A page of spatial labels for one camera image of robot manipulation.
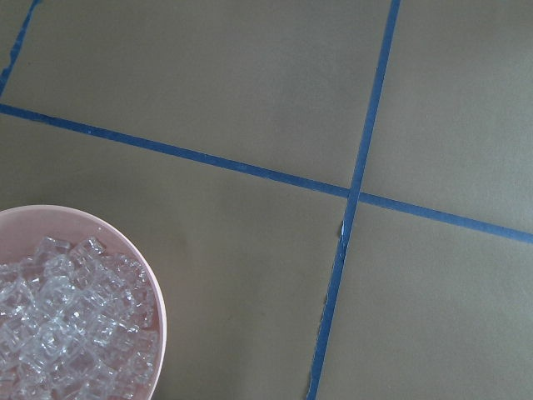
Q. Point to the clear ice cubes pile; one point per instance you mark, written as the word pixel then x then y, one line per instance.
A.
pixel 77 323

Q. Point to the pink bowl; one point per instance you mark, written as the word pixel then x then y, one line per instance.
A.
pixel 22 228

